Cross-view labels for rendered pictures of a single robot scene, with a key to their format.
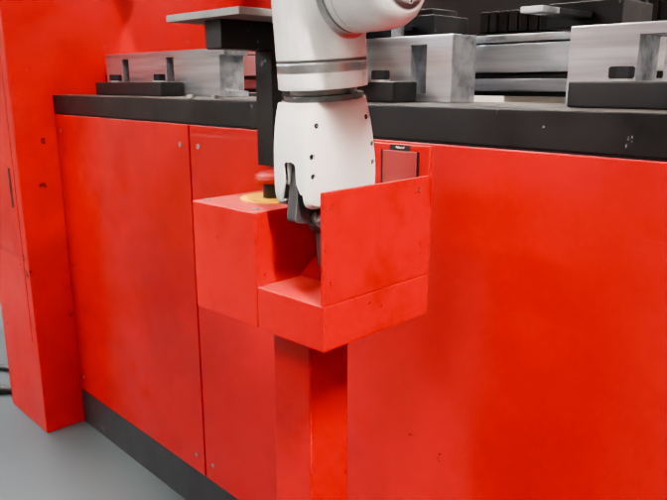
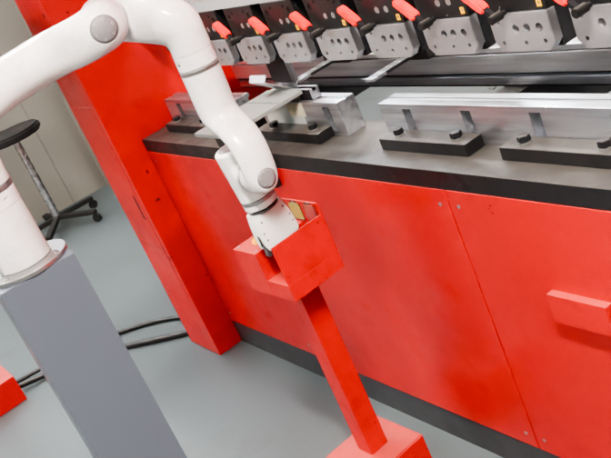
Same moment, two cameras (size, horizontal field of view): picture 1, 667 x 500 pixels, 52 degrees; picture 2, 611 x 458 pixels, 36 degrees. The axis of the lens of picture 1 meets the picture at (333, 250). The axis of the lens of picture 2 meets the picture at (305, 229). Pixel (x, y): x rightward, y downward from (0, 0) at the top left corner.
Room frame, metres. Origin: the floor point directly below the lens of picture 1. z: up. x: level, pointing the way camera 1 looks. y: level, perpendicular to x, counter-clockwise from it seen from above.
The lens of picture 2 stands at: (-1.31, -0.68, 1.62)
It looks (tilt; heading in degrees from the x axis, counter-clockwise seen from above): 22 degrees down; 18
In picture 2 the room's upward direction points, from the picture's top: 24 degrees counter-clockwise
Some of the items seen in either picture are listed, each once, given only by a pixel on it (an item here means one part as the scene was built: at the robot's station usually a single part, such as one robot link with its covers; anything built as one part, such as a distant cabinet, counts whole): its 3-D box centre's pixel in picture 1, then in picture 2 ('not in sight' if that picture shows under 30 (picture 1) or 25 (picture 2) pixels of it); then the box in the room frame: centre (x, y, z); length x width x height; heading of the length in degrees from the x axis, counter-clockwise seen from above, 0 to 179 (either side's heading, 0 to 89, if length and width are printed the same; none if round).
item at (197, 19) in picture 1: (273, 20); (247, 114); (1.09, 0.09, 1.00); 0.26 x 0.18 x 0.01; 134
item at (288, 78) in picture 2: not in sight; (282, 72); (1.19, -0.01, 1.05); 0.10 x 0.02 x 0.10; 44
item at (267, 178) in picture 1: (272, 187); not in sight; (0.74, 0.07, 0.79); 0.04 x 0.04 x 0.04
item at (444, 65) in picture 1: (365, 70); (309, 113); (1.15, -0.05, 0.92); 0.39 x 0.06 x 0.10; 44
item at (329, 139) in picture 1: (327, 143); (271, 221); (0.66, 0.01, 0.85); 0.10 x 0.07 x 0.11; 136
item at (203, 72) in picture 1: (170, 73); (209, 109); (1.59, 0.37, 0.92); 0.50 x 0.06 x 0.10; 44
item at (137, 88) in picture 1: (137, 88); (192, 125); (1.58, 0.45, 0.89); 0.30 x 0.05 x 0.03; 44
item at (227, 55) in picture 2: not in sight; (224, 33); (1.35, 0.14, 1.18); 0.15 x 0.09 x 0.17; 44
